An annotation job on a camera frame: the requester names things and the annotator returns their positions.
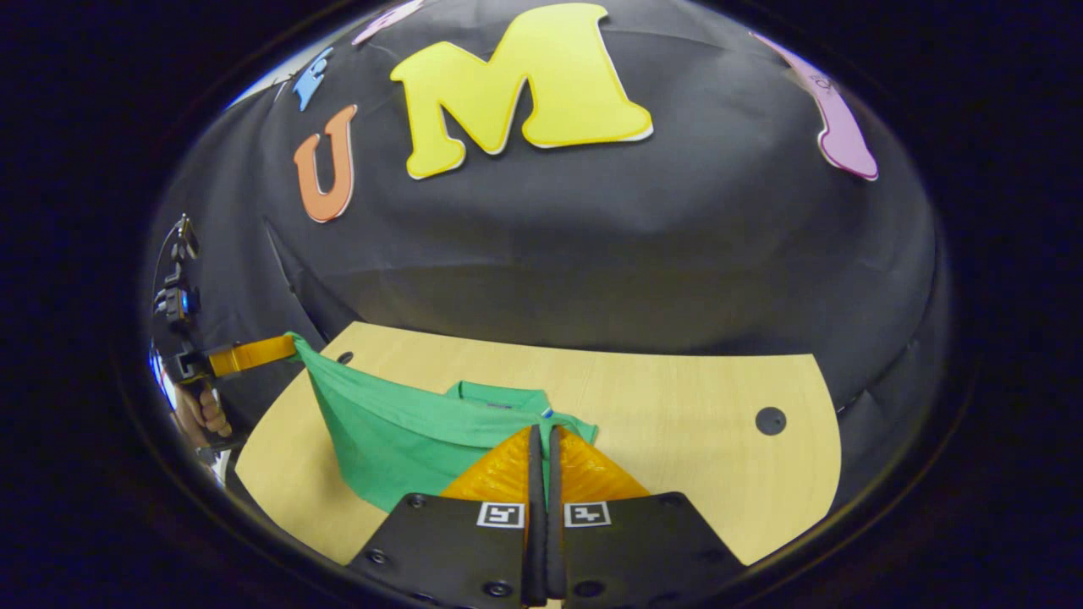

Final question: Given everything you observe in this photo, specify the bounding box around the black backdrop cloth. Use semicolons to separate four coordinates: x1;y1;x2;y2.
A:
144;0;953;508

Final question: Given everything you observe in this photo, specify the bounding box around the green T-shirt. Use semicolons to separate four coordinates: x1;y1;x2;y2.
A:
286;332;599;514

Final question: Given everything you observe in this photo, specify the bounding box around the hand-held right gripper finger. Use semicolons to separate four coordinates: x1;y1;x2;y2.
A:
347;425;545;609
546;425;745;609

